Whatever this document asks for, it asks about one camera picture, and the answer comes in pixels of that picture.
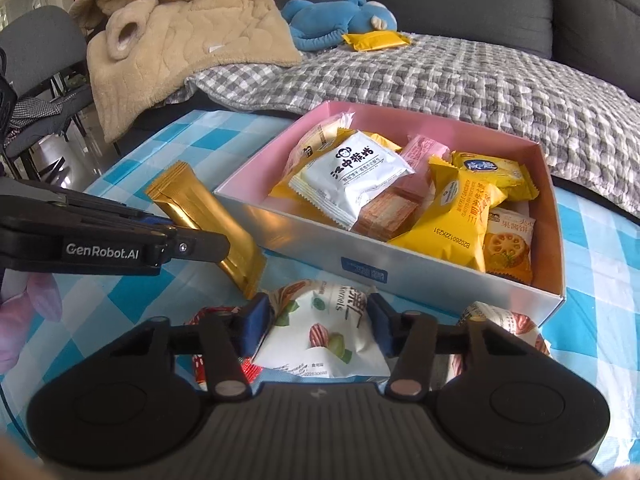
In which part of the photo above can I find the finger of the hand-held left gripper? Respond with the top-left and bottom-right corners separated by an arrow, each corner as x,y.
159,226 -> 232,264
47,191 -> 177,235

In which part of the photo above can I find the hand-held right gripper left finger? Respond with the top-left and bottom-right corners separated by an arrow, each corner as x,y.
97,292 -> 272,402

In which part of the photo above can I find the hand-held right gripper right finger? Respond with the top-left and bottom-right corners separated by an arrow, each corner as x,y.
367,292 -> 543,402

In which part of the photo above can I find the gold snack packet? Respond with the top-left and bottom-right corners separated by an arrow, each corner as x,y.
145,160 -> 268,300

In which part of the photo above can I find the white nut snack packet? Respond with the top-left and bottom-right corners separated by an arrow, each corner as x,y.
447,301 -> 552,381
250,280 -> 392,380

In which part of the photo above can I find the pink snack packet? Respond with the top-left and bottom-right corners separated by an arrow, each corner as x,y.
400,134 -> 451,173

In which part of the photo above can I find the pink cardboard box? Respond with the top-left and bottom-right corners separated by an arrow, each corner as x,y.
213,100 -> 567,328

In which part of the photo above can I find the person's left hand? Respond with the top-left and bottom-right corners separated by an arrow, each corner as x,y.
0,274 -> 64,375

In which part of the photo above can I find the red white snack packet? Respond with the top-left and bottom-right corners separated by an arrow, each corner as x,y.
186,306 -> 263,393

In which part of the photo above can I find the small yellow snack packet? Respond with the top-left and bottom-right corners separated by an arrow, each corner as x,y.
269,127 -> 403,206

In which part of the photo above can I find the clear brown wafer packet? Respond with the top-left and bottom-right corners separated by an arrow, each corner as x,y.
352,182 -> 433,241

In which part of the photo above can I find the large yellow snack packet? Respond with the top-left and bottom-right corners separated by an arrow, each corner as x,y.
386,155 -> 508,275

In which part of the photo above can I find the dark checked cloth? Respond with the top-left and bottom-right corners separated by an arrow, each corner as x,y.
2,92 -> 93,148

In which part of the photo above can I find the white printed snack packet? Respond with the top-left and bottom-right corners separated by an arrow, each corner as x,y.
289,130 -> 417,231

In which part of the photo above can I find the orange cracker packet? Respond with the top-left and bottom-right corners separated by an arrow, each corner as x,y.
482,206 -> 537,287

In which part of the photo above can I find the beige fleece coat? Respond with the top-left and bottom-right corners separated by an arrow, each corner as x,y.
68,0 -> 303,145

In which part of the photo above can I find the yellow packet with blue label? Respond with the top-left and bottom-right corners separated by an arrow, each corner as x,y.
451,151 -> 540,206

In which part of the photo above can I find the grey chair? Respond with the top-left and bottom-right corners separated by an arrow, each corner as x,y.
0,5 -> 96,181

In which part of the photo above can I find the blue checked tablecloth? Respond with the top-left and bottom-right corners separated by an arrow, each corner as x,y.
0,107 -> 640,461

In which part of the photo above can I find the grey checked blanket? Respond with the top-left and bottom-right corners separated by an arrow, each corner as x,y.
162,32 -> 640,221

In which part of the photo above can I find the blue plush toy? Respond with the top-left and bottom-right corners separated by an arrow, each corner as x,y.
281,0 -> 398,52

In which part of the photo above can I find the flat yellow snack packet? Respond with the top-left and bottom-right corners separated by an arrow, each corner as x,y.
341,30 -> 413,53

